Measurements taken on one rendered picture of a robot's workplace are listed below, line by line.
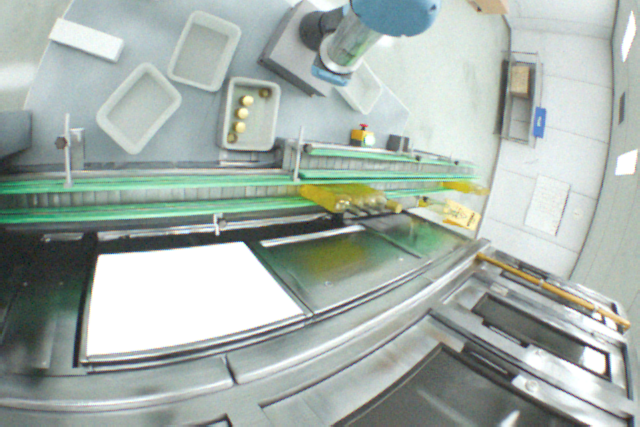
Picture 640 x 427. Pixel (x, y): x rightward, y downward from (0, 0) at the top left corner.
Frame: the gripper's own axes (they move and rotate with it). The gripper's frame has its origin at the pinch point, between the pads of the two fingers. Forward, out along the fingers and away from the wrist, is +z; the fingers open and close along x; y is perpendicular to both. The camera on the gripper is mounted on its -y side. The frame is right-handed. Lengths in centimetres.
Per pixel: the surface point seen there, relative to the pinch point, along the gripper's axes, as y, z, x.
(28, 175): 6, -5, 58
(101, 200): -18, -5, 58
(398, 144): -130, 11, 2
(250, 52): -46.4, 17.7, 3.3
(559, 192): -641, -52, -151
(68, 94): 4.1, 11.5, 37.9
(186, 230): -47, 2, 64
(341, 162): -93, 2, 23
